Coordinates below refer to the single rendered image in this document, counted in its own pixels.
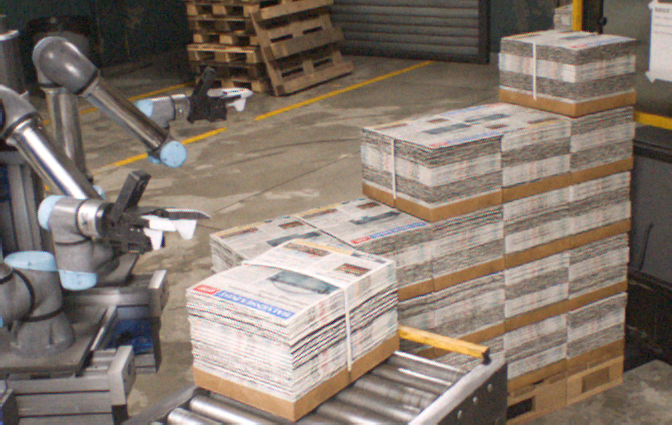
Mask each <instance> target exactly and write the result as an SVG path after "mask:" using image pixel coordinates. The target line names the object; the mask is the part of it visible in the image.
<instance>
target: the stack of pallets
mask: <svg viewBox="0 0 672 425"><path fill-rule="evenodd" d="M295 1H297V0H185V6H187V13H186V15H187V17H188V20H189V30H192V34H193V38H194V41H193V44H190V46H187V48H188V53H189V63H190V71H191V73H190V75H194V78H195V81H196V85H197V82H199V80H200V78H201V76H202V74H203V72H204V70H205V68H206V66H213V67H210V68H211V69H213V70H214V71H216V72H217V73H218V75H217V76H215V78H214V81H213V82H212V85H211V87H213V86H217V85H221V83H222V89H223V88H233V89H243V88H247V87H250V86H251V89H253V93H260V94H261V93H264V92H267V91H271V90H273V89H272V86H271V84H270V86H268V82H267V80H270V79H271V77H270V78H268V76H267V73H266V70H265V68H266V63H264V62H263V59H262V56H261V53H260V50H259V48H261V46H260V43H258V42H257V39H256V37H257V33H256V30H255V29H253V25H252V22H251V19H249V16H248V13H252V12H256V11H258V10H261V8H266V7H271V6H276V5H280V4H285V3H290V2H295ZM202 5H212V8H211V9H206V10H203V7H202ZM205 20H215V22H211V23H206V21H205ZM209 35H220V36H218V37H212V38H209ZM205 51H214V52H210V53H206V54H205Z"/></svg>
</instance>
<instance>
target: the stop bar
mask: <svg viewBox="0 0 672 425"><path fill-rule="evenodd" d="M397 331H399V337H400V338H404V339H407V340H412V341H416V342H420V343H423V344H428V345H432V346H436V347H440V348H443V349H448V350H452V352H456V353H459V354H464V355H468V356H472V357H475V358H479V359H484V360H485V359H486V358H487V357H488V356H489V355H490V347H486V346H482V345H478V344H474V343H470V342H466V341H461V340H457V339H453V338H449V337H445V336H440V335H437V334H433V333H429V331H424V330H420V329H416V328H412V327H407V326H403V325H399V324H398V325H397Z"/></svg>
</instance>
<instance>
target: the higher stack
mask: <svg viewBox="0 0 672 425"><path fill-rule="evenodd" d="M594 33H595V34H594ZM594 33H589V32H583V31H575V30H561V29H558V30H548V31H542V32H534V33H528V34H522V35H515V36H510V37H506V38H500V40H502V41H500V42H502V43H500V47H499V48H500V53H499V54H498V55H499V58H500V59H499V64H498V66H499V69H502V70H499V74H501V75H499V80H501V86H500V88H501V89H505V90H509V91H514V92H520V93H526V94H531V95H533V97H534V100H535V96H541V97H546V98H551V100H557V101H562V102H567V103H572V104H574V105H576V104H578V103H583V102H587V101H592V100H598V99H603V98H607V97H612V96H618V94H622V93H627V92H631V91H634V88H636V84H635V82H636V79H635V77H636V76H635V73H636V71H634V69H635V68H634V63H635V61H634V60H635V51H636V48H635V46H636V44H635V43H636V42H637V41H636V39H631V38H626V37H618V35H607V34H597V32H594ZM501 104H503V105H509V106H514V107H519V108H523V109H527V110H529V111H530V110H534V113H544V114H549V115H553V116H558V118H561V119H564V120H567V121H570V122H571V127H570V130H571V131H570V137H569V138H570V139H569V140H570V143H568V144H569V145H570V147H569V153H570V158H569V159H570V160H569V162H570V163H569V166H570V167H569V168H570V169H569V171H572V173H574V171H578V170H582V169H586V168H590V167H595V166H599V165H603V164H607V163H611V162H616V161H619V160H623V159H627V158H631V154H632V149H633V147H632V145H633V144H632V138H634V135H633V134H634V123H635V122H633V119H634V117H633V116H632V115H634V111H633V110H634V109H633V107H631V106H627V105H625V106H620V107H615V108H611V109H606V110H602V111H597V112H592V113H587V114H583V115H579V117H572V116H571V115H566V114H561V113H557V112H551V111H547V110H542V109H538V108H532V107H528V106H523V105H518V104H513V103H508V102H504V103H501ZM629 175H630V172H628V170H623V172H619V173H616V174H611V175H607V176H604V177H600V178H596V179H591V180H588V181H584V182H580V183H576V184H570V185H568V187H569V189H568V191H569V194H568V195H569V196H570V197H568V198H569V199H568V200H569V202H568V203H567V204H568V205H567V206H568V210H567V212H568V214H567V217H570V220H569V221H570V227H569V228H570V232H569V233H570V234H569V236H571V237H574V236H578V235H581V234H584V233H587V232H590V231H595V230H598V229H601V228H605V227H608V225H611V224H616V223H619V222H623V221H626V220H629V217H630V201H629V197H630V196H629V192H630V188H629V187H630V185H628V184H629V181H630V180H629V179H630V176H629ZM627 240H629V239H628V235H627V233H621V234H618V235H615V236H611V237H607V238H604V239H601V240H598V241H594V242H590V243H587V244H584V246H580V247H577V248H574V249H567V250H565V251H568V252H569V255H570V256H569V261H568V262H569V265H568V266H569V267H568V274H569V275H568V277H567V278H568V279H567V280H568V283H569V286H568V297H567V298H568V300H570V298H574V297H577V296H580V295H583V294H586V293H589V292H592V291H596V290H599V289H602V288H605V287H608V286H610V285H614V284H617V283H620V281H623V280H626V279H625V278H626V276H627V275H626V274H627V271H626V269H628V268H627V267H626V262H628V261H629V260H628V258H629V257H628V253H629V252H628V251H629V250H628V249H629V248H628V247H627V246H628V241H627ZM626 304H627V293H625V292H620V293H617V294H614V295H611V296H608V297H605V298H602V299H599V301H596V302H594V303H590V304H587V305H584V306H581V307H578V308H576V309H572V310H568V311H566V312H564V313H566V315H565V316H566V319H565V320H566V327H567V338H568V339H566V340H567V343H566V344H567V345H566V346H567V348H566V349H567V350H566V358H567V359H571V358H573V357H577V356H579V354H582V353H584V352H587V351H590V350H592V349H596V348H598V347H601V346H604V345H606V344H609V343H612V342H614V341H618V340H621V339H623V335H625V334H624V327H625V325H624V323H625V321H624V319H625V318H624V317H625V315H624V314H625V313H624V312H625V311H624V309H625V307H626ZM623 353H624V349H619V350H617V351H613V352H611V353H608V354H606V355H603V357H600V358H598V359H594V360H592V361H589V362H587V363H584V364H582V365H579V366H577V367H573V368H571V369H566V370H564V371H563V372H565V377H566V400H565V401H566V405H570V404H572V403H574V402H577V401H580V400H583V399H585V398H587V397H590V396H592V395H594V394H595V393H598V392H601V391H603V390H605V389H608V388H610V387H613V386H615V385H617V384H621V383H623V378H622V376H623V360H624V354H623Z"/></svg>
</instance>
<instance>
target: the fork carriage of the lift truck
mask: <svg viewBox="0 0 672 425"><path fill-rule="evenodd" d="M626 267H627V268H628V269H626V271H627V274H626V275H627V276H626V278H627V290H626V291H623V292H625V293H627V304H626V307H625V309H624V311H625V312H624V313H625V314H624V315H625V317H624V318H625V319H624V321H625V323H624V325H625V327H624V334H625V335H623V336H624V337H625V341H624V342H626V343H628V344H629V343H632V342H637V343H640V344H642V345H644V346H646V347H648V348H650V349H652V350H653V355H655V356H657V357H660V358H662V359H665V361H667V362H669V363H671V364H672V282H669V281H666V280H664V279H661V278H659V277H656V276H652V275H650V274H647V273H644V272H642V271H639V270H636V269H634V268H630V267H628V266H626Z"/></svg>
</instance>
